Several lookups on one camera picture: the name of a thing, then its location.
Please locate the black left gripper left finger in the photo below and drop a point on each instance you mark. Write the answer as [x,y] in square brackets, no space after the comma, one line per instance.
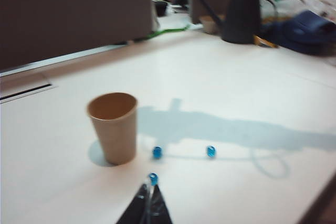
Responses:
[136,208]

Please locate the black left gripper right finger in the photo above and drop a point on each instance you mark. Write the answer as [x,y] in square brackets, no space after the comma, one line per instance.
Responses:
[160,208]

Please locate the brown paper cup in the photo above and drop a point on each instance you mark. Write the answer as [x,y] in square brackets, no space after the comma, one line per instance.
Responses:
[115,134]

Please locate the blue die white pips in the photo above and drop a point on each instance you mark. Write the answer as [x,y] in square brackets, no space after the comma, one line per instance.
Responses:
[157,152]
[210,151]
[153,178]

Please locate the white bag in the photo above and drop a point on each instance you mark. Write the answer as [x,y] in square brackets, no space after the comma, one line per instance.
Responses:
[155,20]

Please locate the small paper bowl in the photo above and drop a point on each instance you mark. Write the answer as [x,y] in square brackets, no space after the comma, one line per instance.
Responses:
[207,26]

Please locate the black zip case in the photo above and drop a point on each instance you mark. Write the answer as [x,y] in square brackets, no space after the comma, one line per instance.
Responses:
[161,8]

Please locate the wide brown desk divider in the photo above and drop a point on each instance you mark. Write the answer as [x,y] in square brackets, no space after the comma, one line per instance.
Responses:
[65,11]

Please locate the blue bag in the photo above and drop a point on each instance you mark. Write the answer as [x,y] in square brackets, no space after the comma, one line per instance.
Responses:
[302,32]

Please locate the clear bag green print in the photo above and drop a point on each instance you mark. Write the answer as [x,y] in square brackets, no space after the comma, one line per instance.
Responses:
[281,3]

